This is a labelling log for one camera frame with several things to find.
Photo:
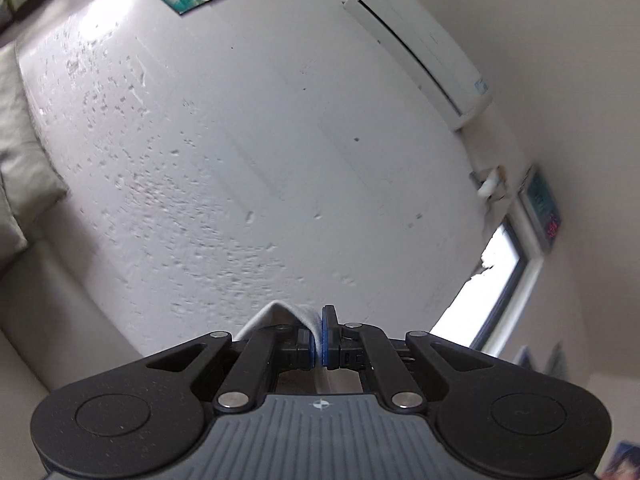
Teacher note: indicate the grey fabric sofa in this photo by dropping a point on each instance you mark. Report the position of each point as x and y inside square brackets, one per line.
[52, 334]

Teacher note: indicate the white wall air conditioner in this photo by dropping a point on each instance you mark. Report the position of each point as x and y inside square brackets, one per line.
[428, 54]

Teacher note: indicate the small teal wall picture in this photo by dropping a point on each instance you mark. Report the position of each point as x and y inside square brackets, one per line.
[540, 207]

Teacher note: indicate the rear olive cushion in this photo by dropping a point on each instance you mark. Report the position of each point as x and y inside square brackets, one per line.
[12, 239]

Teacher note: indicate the window frame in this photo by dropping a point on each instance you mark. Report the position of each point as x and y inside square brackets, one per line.
[483, 314]

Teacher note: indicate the light grey sweatshirt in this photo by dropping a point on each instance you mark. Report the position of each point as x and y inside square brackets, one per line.
[318, 380]

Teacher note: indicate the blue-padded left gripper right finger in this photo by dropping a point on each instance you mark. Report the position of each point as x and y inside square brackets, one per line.
[365, 349]

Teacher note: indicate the front olive cushion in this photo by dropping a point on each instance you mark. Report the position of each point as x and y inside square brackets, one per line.
[31, 183]

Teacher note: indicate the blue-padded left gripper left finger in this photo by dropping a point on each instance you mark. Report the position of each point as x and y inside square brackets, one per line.
[251, 366]

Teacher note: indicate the olive cushion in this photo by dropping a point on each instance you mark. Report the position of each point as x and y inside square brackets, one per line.
[12, 239]
[31, 183]

